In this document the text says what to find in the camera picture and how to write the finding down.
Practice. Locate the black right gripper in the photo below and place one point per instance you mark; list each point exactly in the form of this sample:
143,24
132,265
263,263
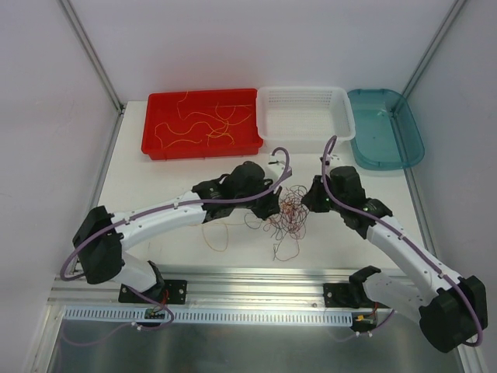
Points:
315,199

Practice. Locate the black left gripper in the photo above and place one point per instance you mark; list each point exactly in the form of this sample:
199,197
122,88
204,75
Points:
267,200

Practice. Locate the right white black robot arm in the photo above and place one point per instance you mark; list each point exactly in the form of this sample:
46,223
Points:
451,310

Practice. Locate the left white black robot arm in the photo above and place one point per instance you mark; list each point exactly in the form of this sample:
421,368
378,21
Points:
104,239

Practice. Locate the teal transparent plastic tray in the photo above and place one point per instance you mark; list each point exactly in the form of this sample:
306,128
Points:
387,136

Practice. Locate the red plastic tray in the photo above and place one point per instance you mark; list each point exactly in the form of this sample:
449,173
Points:
201,124

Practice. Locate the white perforated plastic basket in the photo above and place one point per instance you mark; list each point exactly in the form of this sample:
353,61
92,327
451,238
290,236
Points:
303,118

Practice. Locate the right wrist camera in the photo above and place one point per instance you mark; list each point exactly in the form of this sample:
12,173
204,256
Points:
332,160

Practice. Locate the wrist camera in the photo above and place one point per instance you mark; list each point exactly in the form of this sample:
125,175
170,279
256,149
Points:
276,168
332,160

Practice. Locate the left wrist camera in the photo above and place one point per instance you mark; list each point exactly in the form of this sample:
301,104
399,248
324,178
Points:
276,168

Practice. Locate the aluminium extrusion rail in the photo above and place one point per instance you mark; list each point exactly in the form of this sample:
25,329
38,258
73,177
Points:
220,288

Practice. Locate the left aluminium frame post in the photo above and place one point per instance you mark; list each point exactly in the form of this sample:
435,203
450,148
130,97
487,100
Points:
81,35

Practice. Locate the aluminium frame post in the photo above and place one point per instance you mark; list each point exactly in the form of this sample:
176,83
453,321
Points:
81,35
454,12

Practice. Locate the right aluminium frame post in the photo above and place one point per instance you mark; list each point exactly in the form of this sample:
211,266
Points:
454,12

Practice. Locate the white slotted cable duct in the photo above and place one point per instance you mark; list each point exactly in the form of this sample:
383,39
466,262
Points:
211,316

